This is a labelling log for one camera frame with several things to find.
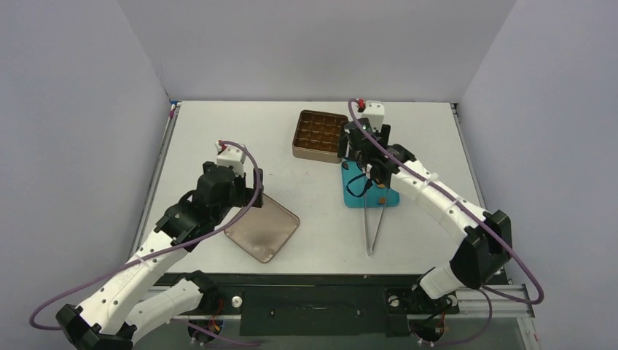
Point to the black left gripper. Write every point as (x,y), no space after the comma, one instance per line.
(247,197)

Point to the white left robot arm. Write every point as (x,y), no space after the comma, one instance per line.
(116,316)

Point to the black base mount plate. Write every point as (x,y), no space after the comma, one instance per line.
(325,305)

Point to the teal plastic tray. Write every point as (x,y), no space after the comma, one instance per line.
(358,194)

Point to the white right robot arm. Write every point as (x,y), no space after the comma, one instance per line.
(483,239)

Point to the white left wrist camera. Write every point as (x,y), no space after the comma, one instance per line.
(230,156)

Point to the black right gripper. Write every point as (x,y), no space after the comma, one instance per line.
(364,140)

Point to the aluminium rail frame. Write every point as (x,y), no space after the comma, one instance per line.
(471,303)

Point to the gold tin lid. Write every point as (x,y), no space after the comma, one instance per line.
(263,232)

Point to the gold cookie tin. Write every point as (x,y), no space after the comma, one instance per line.
(317,136)

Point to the metal tongs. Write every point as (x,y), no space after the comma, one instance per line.
(373,213)

